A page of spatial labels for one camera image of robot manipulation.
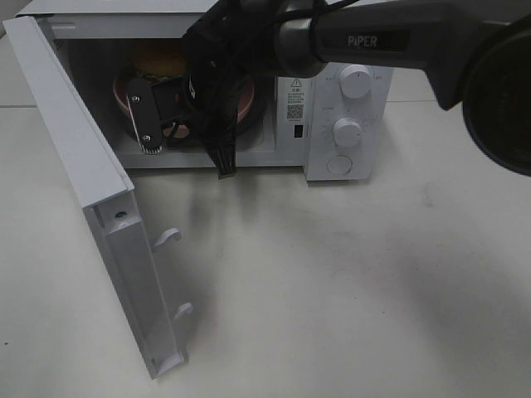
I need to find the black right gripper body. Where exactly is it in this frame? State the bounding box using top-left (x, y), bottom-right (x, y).
top-left (180, 7), bottom-right (278, 137)

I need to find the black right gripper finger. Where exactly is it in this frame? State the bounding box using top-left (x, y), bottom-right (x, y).
top-left (202, 119), bottom-right (237, 179)

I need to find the pink round plate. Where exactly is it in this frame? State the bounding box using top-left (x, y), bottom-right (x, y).
top-left (113, 70), bottom-right (266, 140)

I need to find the toy burger with lettuce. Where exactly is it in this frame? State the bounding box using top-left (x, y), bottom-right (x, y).
top-left (129, 39), bottom-right (187, 81)

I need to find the white round door button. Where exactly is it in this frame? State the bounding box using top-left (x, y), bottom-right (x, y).
top-left (326, 155), bottom-right (353, 176)

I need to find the white microwave door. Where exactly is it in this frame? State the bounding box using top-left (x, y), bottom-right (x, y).
top-left (4, 17), bottom-right (193, 379)

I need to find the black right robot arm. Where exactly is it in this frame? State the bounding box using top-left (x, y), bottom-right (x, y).
top-left (183, 1), bottom-right (530, 175)

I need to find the glass microwave turntable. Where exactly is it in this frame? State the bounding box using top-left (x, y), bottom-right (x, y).
top-left (119, 101), bottom-right (267, 149)

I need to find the white warning label sticker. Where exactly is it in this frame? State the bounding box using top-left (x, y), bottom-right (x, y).
top-left (283, 78), bottom-right (308, 122)

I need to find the white microwave oven body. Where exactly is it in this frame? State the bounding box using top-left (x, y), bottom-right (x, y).
top-left (13, 1), bottom-right (392, 181)

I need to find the lower white round knob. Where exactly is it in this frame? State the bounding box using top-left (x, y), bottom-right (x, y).
top-left (332, 118), bottom-right (363, 148)

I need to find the white round knob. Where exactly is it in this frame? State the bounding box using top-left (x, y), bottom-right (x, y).
top-left (339, 65), bottom-right (373, 100)
top-left (332, 118), bottom-right (363, 148)

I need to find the upper white round knob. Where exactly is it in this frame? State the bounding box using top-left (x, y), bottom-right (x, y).
top-left (339, 65), bottom-right (373, 100)

